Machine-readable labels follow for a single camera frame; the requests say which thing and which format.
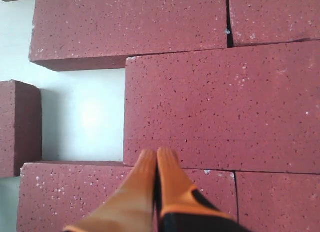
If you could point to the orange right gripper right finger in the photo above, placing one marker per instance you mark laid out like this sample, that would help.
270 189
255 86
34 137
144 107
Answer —
180 205

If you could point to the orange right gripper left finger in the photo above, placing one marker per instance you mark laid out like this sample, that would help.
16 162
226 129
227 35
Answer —
131 207

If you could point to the red brick right second row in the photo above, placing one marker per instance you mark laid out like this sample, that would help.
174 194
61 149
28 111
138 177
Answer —
274 21

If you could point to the red brick middle row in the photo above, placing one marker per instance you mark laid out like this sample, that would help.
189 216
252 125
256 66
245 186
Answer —
254 108

